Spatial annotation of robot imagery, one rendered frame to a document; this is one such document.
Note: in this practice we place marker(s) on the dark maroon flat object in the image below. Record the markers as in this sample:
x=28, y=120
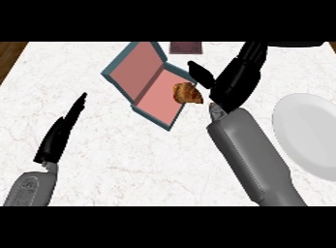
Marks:
x=185, y=47

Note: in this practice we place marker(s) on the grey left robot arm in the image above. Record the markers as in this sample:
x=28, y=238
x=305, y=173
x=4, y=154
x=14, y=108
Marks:
x=32, y=187

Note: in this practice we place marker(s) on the dark appliance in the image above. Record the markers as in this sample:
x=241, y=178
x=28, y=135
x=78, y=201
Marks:
x=297, y=43

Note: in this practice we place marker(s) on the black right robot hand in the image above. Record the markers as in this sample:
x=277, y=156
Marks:
x=240, y=80

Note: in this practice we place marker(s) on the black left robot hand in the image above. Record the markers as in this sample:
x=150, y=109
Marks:
x=57, y=139

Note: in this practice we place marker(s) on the white plate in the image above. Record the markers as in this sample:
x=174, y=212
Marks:
x=317, y=135

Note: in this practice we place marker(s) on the brown croissant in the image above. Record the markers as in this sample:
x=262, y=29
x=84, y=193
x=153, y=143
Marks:
x=188, y=93

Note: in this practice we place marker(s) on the open pink and teal box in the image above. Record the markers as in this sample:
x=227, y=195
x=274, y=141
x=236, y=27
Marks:
x=150, y=84

